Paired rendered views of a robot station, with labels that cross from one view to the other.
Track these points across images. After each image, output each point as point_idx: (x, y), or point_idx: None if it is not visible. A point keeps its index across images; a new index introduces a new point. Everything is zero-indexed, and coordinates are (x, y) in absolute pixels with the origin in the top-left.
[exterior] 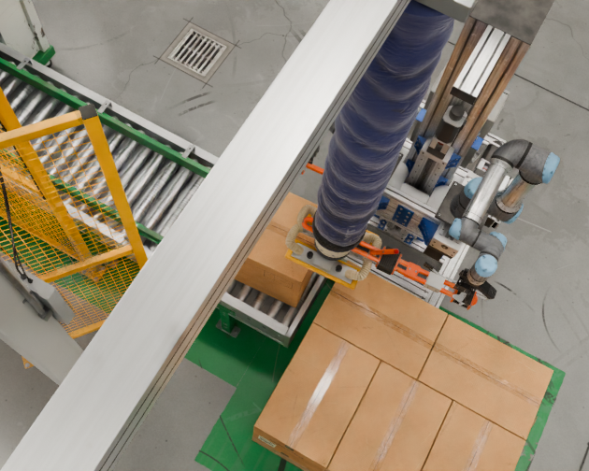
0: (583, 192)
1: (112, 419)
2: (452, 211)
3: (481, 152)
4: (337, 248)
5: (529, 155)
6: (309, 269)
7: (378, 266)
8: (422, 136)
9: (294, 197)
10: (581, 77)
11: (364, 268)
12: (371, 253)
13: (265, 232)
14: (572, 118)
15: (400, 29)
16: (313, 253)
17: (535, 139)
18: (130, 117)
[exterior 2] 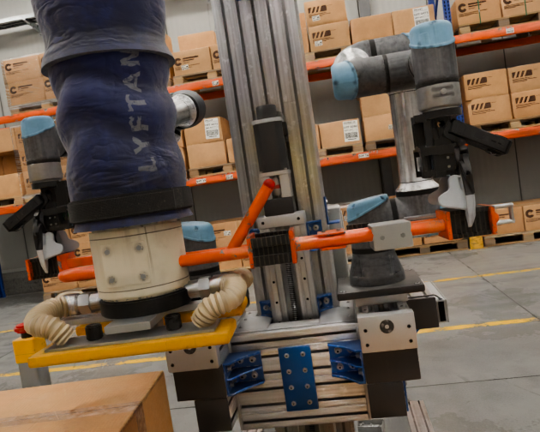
0: None
1: None
2: (360, 279)
3: (385, 421)
4: (130, 194)
5: (377, 39)
6: (100, 357)
7: (255, 256)
8: (254, 228)
9: (72, 383)
10: (436, 369)
11: (229, 281)
12: (230, 248)
13: (1, 430)
14: (459, 391)
15: None
16: (105, 334)
17: (439, 417)
18: None
